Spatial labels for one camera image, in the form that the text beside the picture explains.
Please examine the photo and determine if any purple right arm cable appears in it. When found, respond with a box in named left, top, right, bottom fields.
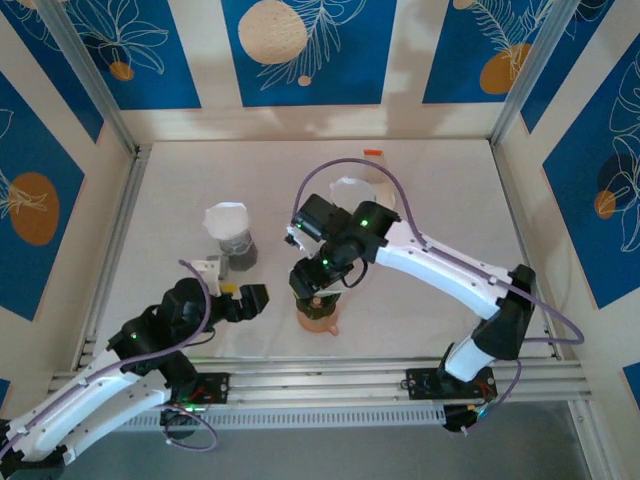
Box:
left=292, top=157, right=586, bottom=439

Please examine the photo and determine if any aluminium side rail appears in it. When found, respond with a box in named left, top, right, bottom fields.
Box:
left=492, top=142, right=564, bottom=359
left=74, top=144, right=154, bottom=371

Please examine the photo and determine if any wide aluminium mounting rail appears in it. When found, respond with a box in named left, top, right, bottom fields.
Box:
left=49, top=355, right=594, bottom=407

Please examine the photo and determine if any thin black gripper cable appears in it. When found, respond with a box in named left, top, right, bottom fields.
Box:
left=189, top=324, right=217, bottom=346
left=342, top=259, right=367, bottom=290

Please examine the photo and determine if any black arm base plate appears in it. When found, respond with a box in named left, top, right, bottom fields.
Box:
left=172, top=370, right=232, bottom=405
left=405, top=366, right=497, bottom=402

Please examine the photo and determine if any gray slotted cable duct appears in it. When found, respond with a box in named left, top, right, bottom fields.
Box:
left=94, top=403, right=447, bottom=432

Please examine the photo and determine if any dark gray octagonal cup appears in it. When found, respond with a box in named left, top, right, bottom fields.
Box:
left=227, top=243, right=261, bottom=272

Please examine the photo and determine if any orange transparent measuring cup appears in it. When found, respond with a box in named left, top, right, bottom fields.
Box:
left=295, top=307, right=342, bottom=336

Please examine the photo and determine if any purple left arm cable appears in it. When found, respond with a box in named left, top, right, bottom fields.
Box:
left=0, top=258, right=220, bottom=454

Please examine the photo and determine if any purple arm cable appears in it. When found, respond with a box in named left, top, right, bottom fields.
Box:
left=0, top=258, right=220, bottom=454
left=292, top=157, right=586, bottom=439

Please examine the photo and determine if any aluminium frame post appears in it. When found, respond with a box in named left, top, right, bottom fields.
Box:
left=489, top=0, right=577, bottom=147
left=35, top=0, right=142, bottom=157

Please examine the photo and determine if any white table cloth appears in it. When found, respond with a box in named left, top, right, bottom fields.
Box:
left=92, top=140, right=557, bottom=362

